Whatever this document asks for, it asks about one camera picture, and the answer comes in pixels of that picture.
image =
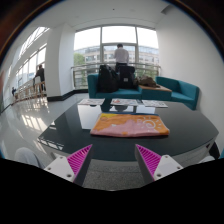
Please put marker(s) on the black backpack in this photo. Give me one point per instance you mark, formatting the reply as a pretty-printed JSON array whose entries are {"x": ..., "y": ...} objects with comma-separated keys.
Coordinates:
[
  {"x": 126, "y": 74},
  {"x": 107, "y": 79}
]

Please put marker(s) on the middle paper sheet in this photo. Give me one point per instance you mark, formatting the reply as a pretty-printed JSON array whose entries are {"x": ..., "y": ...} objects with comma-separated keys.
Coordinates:
[{"x": 124, "y": 102}]

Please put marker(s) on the teal sofa left section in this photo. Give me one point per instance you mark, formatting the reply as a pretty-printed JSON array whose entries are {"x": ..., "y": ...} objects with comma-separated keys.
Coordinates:
[{"x": 120, "y": 93}]

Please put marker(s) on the left paper sheet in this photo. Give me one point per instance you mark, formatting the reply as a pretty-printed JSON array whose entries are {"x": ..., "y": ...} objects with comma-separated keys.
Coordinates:
[{"x": 91, "y": 101}]

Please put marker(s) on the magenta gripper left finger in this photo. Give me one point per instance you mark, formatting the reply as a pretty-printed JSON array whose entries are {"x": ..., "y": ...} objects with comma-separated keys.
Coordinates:
[{"x": 73, "y": 167}]

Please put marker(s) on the brown bag on table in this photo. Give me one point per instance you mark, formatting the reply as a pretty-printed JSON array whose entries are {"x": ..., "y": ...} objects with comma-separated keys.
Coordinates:
[{"x": 145, "y": 81}]

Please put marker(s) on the wooden corner side table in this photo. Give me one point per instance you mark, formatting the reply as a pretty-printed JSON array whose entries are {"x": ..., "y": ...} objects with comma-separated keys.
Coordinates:
[{"x": 158, "y": 88}]

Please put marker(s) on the right paper sheet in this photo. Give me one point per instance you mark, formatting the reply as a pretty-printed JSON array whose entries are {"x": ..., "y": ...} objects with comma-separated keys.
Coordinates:
[{"x": 154, "y": 103}]

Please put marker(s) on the teal sofa section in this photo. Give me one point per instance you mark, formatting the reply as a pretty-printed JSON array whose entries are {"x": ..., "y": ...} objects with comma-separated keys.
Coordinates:
[
  {"x": 120, "y": 93},
  {"x": 177, "y": 91}
]

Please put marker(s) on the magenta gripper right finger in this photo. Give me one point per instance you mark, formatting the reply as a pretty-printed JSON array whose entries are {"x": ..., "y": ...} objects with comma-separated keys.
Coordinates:
[{"x": 154, "y": 166}]

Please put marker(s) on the orange pink folded towel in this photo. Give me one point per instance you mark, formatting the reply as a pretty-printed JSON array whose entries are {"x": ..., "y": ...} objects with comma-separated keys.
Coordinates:
[{"x": 129, "y": 125}]

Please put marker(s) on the standing person white shirt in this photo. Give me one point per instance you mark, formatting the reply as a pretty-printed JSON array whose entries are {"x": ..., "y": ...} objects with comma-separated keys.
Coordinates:
[{"x": 121, "y": 56}]

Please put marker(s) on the person in dark clothes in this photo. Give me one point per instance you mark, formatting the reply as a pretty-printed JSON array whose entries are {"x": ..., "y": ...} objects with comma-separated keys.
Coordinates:
[{"x": 40, "y": 74}]

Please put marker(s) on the paper sheet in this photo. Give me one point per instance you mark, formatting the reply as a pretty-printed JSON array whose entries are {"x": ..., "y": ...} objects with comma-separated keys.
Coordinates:
[
  {"x": 154, "y": 103},
  {"x": 91, "y": 101},
  {"x": 124, "y": 102}
]

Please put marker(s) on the black backpack right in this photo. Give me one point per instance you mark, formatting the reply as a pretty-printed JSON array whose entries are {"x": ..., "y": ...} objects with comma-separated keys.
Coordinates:
[{"x": 126, "y": 74}]

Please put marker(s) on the black backpack left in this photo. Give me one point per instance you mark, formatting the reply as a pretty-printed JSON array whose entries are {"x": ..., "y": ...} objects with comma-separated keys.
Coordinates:
[{"x": 107, "y": 79}]

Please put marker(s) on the teal sofa right section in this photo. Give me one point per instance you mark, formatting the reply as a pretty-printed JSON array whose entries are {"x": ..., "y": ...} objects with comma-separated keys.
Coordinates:
[{"x": 177, "y": 91}]

